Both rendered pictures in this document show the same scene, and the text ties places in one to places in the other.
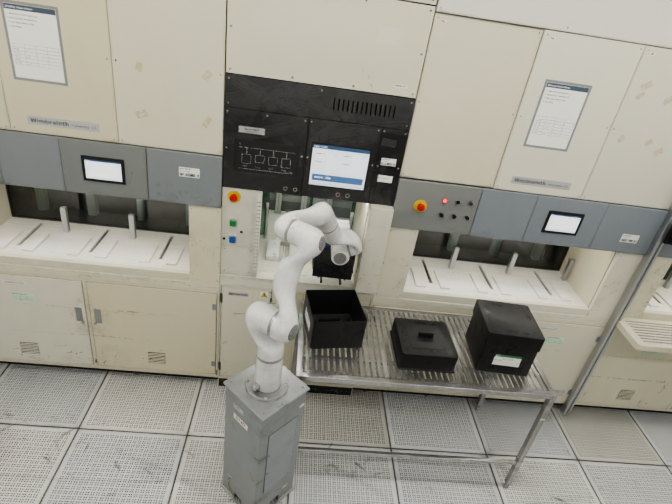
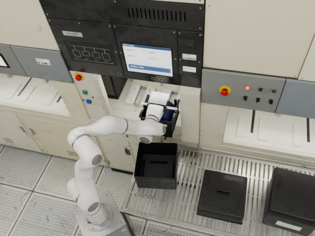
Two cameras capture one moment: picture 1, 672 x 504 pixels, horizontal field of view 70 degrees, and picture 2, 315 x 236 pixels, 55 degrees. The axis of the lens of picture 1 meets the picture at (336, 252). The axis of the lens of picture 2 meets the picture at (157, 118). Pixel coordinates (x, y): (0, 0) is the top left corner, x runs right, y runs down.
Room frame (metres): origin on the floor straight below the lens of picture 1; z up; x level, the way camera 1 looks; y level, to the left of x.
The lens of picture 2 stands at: (1.10, -0.59, 2.74)
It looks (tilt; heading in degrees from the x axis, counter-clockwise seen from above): 52 degrees down; 28
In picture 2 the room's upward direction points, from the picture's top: 8 degrees counter-clockwise
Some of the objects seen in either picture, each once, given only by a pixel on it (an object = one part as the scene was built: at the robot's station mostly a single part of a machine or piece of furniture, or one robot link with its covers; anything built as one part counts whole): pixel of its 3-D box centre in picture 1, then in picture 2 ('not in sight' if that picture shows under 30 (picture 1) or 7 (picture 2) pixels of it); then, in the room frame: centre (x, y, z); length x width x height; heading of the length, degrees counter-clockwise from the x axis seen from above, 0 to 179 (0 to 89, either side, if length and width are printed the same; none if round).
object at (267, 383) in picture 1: (268, 369); (94, 211); (1.57, 0.21, 0.85); 0.19 x 0.19 x 0.18
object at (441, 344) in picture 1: (423, 341); (222, 194); (1.97, -0.52, 0.83); 0.29 x 0.29 x 0.13; 7
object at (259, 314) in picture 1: (265, 329); (83, 195); (1.58, 0.24, 1.07); 0.19 x 0.12 x 0.24; 64
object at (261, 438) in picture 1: (261, 440); (110, 234); (1.57, 0.21, 0.38); 0.28 x 0.28 x 0.76; 52
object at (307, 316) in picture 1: (333, 318); (157, 165); (2.02, -0.04, 0.85); 0.28 x 0.28 x 0.17; 16
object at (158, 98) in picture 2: (334, 249); (160, 113); (2.27, 0.01, 1.11); 0.24 x 0.20 x 0.32; 96
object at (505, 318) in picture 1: (501, 337); (292, 202); (2.04, -0.93, 0.89); 0.29 x 0.29 x 0.25; 3
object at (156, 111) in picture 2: not in sight; (154, 113); (2.16, 0.00, 1.25); 0.11 x 0.10 x 0.07; 6
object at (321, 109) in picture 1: (302, 230); (155, 79); (2.69, 0.23, 0.98); 0.95 x 0.88 x 1.95; 7
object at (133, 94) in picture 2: (284, 250); (140, 95); (2.55, 0.32, 0.89); 0.22 x 0.21 x 0.04; 7
